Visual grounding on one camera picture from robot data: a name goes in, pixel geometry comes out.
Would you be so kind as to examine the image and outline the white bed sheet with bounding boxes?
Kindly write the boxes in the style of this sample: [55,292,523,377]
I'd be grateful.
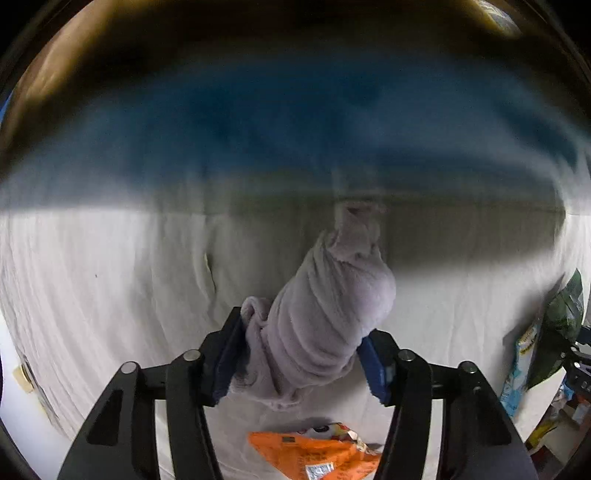
[0,203,591,480]

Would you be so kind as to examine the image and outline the blue blanket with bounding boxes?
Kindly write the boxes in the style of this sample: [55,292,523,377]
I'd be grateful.
[0,55,583,217]

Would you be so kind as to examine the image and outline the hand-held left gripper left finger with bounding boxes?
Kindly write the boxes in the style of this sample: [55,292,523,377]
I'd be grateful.
[57,308,252,480]

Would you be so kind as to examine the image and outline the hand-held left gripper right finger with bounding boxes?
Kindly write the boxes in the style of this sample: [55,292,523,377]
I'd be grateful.
[356,329,539,480]

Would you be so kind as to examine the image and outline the lilac fleece cloth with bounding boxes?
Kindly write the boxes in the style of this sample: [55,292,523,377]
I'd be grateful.
[232,202,397,412]

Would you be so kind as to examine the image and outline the orange snack packet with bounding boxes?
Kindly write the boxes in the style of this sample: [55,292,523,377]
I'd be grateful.
[248,422,384,480]

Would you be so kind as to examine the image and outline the light blue snack packet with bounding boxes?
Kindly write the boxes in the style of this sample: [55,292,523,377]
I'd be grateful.
[499,318,543,420]

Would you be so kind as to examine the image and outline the dark green snack bag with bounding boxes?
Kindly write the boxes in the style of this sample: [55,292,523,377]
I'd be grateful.
[526,268,585,391]

